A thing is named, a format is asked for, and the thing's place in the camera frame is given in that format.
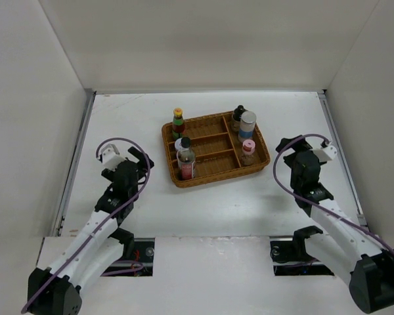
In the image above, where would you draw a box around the dark soy sauce bottle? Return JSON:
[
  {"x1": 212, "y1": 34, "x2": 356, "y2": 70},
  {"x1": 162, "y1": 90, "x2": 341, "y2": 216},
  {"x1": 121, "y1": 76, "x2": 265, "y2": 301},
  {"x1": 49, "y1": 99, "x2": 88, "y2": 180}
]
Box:
[{"x1": 177, "y1": 137, "x2": 196, "y2": 180}]

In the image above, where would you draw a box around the yellow-capped green-label sauce bottle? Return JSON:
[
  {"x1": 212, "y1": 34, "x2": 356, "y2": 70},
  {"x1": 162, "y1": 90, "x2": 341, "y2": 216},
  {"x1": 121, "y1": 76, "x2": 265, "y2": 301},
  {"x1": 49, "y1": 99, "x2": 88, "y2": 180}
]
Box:
[{"x1": 172, "y1": 108, "x2": 185, "y2": 140}]

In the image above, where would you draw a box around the pink-capped spice shaker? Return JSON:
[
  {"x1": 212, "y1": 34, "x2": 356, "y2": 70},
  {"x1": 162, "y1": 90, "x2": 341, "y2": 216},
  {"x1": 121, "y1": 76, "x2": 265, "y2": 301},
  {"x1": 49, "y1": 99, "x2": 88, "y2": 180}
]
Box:
[{"x1": 240, "y1": 139, "x2": 255, "y2": 167}]

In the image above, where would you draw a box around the silver-capped white blue jar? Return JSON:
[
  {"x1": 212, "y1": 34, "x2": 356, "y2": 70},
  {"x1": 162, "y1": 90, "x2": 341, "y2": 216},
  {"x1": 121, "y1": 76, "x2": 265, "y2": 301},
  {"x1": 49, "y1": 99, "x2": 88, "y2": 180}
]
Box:
[{"x1": 238, "y1": 111, "x2": 257, "y2": 142}]

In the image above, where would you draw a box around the black-capped pepper grinder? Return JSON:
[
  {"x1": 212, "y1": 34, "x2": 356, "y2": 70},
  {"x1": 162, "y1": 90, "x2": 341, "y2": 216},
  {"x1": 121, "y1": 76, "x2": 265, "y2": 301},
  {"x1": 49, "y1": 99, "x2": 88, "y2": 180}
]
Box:
[{"x1": 230, "y1": 105, "x2": 246, "y2": 133}]

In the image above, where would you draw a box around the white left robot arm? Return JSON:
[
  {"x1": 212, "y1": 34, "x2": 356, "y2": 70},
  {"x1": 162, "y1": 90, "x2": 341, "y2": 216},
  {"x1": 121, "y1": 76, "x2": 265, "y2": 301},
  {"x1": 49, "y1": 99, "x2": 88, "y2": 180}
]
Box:
[{"x1": 21, "y1": 143, "x2": 154, "y2": 314}]

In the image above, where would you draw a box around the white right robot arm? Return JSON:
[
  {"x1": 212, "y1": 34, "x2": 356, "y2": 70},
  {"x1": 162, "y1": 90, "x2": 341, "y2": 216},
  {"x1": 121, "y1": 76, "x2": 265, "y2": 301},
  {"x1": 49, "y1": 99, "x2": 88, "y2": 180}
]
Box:
[{"x1": 271, "y1": 135, "x2": 394, "y2": 314}]

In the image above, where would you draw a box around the woven wicker divided basket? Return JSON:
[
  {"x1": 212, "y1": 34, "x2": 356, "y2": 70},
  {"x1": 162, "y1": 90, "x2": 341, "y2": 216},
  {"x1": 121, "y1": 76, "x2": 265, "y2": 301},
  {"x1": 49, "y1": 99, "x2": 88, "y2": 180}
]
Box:
[{"x1": 162, "y1": 111, "x2": 271, "y2": 188}]

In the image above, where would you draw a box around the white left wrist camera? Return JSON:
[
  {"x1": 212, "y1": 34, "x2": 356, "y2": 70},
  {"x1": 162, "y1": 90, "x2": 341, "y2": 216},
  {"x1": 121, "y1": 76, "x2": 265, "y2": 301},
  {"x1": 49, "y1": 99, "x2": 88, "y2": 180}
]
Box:
[{"x1": 97, "y1": 144, "x2": 125, "y2": 171}]

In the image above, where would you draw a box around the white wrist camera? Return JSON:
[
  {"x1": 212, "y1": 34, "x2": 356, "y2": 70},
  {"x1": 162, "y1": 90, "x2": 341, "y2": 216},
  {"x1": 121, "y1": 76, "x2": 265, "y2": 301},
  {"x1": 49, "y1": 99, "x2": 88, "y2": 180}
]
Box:
[
  {"x1": 311, "y1": 144, "x2": 338, "y2": 164},
  {"x1": 97, "y1": 144, "x2": 125, "y2": 171}
]

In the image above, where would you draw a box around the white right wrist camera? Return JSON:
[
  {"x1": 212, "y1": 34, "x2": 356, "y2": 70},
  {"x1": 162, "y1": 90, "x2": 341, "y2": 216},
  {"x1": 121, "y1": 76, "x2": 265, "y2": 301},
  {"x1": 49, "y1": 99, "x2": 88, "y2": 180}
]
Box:
[{"x1": 311, "y1": 144, "x2": 338, "y2": 164}]

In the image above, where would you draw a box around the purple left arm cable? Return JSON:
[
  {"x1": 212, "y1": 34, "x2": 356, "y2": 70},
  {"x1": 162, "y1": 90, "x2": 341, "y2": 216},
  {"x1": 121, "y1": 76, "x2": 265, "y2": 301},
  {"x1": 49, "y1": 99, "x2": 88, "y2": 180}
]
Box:
[{"x1": 20, "y1": 137, "x2": 151, "y2": 313}]

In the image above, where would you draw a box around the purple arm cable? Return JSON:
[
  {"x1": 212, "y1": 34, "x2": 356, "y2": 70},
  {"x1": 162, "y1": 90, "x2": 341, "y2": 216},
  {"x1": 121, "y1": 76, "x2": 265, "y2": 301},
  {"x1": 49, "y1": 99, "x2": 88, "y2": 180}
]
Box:
[
  {"x1": 20, "y1": 137, "x2": 151, "y2": 313},
  {"x1": 272, "y1": 133, "x2": 394, "y2": 263}
]

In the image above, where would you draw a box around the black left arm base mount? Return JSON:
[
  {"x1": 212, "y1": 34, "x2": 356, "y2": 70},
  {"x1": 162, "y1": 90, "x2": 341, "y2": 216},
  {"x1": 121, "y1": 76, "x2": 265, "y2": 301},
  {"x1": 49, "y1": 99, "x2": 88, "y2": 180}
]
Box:
[{"x1": 98, "y1": 229, "x2": 156, "y2": 277}]

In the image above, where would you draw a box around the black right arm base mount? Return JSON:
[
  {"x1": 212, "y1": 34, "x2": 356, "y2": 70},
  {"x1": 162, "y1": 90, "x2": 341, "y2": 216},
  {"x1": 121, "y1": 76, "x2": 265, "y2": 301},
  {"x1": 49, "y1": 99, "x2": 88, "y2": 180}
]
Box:
[{"x1": 270, "y1": 226, "x2": 334, "y2": 276}]

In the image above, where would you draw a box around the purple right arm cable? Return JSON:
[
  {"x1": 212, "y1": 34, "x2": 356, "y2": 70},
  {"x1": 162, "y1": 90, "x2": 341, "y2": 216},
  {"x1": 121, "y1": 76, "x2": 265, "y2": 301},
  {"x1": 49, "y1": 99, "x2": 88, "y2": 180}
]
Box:
[{"x1": 272, "y1": 133, "x2": 394, "y2": 263}]

